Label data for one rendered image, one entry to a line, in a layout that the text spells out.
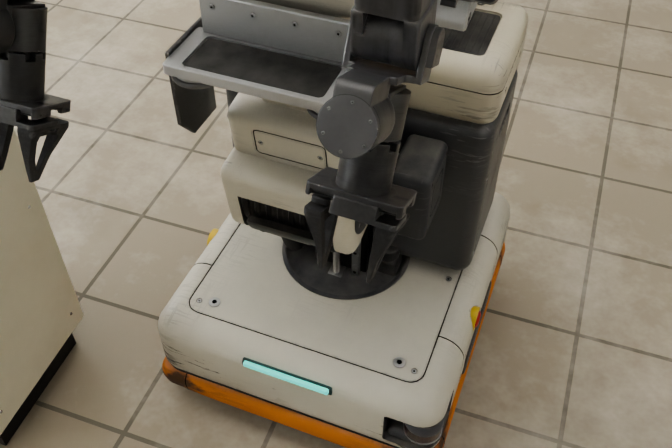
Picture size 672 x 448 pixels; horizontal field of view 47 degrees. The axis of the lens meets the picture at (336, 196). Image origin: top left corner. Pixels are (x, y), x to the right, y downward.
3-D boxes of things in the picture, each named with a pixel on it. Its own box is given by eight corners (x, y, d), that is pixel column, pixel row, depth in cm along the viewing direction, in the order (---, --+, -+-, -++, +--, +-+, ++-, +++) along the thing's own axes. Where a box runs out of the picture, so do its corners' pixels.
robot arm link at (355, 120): (447, 25, 73) (362, 7, 75) (419, 33, 63) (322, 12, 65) (421, 145, 77) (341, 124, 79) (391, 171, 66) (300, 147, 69)
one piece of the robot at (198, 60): (220, 91, 122) (204, -36, 107) (385, 131, 115) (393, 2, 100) (169, 152, 111) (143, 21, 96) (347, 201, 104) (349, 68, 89)
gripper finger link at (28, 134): (29, 193, 88) (32, 113, 85) (-21, 177, 90) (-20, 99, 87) (68, 179, 94) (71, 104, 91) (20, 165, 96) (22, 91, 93)
